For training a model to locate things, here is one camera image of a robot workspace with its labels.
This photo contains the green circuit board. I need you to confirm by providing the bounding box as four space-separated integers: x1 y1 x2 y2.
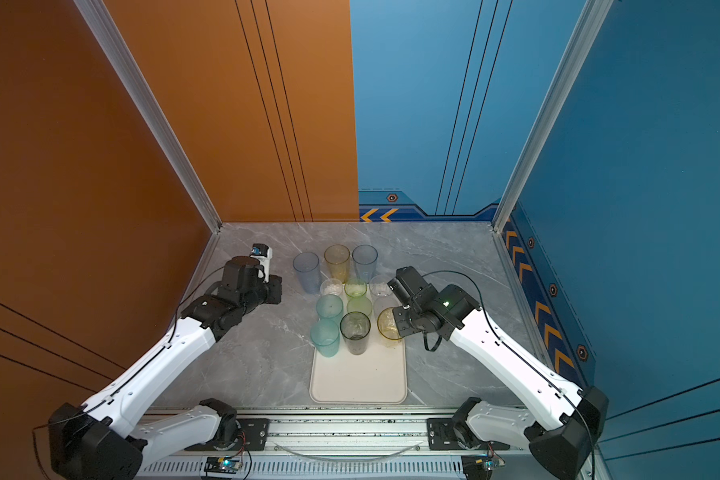
461 456 506 480
201 456 246 478

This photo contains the left aluminium corner post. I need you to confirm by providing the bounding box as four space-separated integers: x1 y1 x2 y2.
74 0 222 234

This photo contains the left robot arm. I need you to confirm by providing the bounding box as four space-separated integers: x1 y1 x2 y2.
47 243 282 479

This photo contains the grey-blue frosted tumbler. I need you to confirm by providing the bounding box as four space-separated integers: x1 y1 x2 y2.
292 252 322 294

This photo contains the dark smoky tumbler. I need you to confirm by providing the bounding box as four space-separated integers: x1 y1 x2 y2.
340 311 371 355

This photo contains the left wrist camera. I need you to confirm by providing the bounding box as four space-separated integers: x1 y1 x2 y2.
250 243 273 283

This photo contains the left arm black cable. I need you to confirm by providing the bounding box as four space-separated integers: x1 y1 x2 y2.
31 266 229 480

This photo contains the small green faceted glass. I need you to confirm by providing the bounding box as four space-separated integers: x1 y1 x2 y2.
344 278 368 298

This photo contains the teal textured tumbler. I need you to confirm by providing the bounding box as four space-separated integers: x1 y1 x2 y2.
316 294 344 325
310 319 340 358

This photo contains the right green circuit board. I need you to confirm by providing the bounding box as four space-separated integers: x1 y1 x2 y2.
461 456 506 480

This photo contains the light blue clear tumbler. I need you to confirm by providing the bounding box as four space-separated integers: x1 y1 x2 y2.
351 244 378 283

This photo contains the small clear faceted glass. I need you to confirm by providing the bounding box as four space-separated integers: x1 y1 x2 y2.
320 278 344 296

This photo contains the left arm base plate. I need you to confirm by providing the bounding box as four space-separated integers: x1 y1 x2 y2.
205 418 270 452

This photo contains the yellow tumbler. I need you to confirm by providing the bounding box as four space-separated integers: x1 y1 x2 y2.
376 307 402 348

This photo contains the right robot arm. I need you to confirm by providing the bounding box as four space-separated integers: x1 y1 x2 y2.
388 266 609 479

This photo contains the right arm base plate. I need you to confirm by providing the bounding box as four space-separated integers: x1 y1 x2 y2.
426 418 488 451

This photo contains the white rectangular tray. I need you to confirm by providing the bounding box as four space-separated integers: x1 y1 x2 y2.
309 294 407 405

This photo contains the clear stemmed glass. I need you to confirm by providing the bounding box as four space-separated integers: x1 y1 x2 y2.
369 275 392 298

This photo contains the aluminium front rail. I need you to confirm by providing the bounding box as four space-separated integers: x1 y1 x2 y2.
134 411 554 479

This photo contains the amber tall tumbler back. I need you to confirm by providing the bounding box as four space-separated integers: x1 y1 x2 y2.
324 244 351 283

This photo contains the light green dotted cup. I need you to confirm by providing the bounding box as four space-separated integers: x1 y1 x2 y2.
347 296 373 318

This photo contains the right aluminium corner post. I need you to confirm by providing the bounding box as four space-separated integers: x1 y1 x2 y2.
492 0 613 234

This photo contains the left green circuit board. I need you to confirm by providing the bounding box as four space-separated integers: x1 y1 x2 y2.
201 456 246 478

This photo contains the aluminium corner post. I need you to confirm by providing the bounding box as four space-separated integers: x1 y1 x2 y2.
492 0 613 234
74 0 222 234

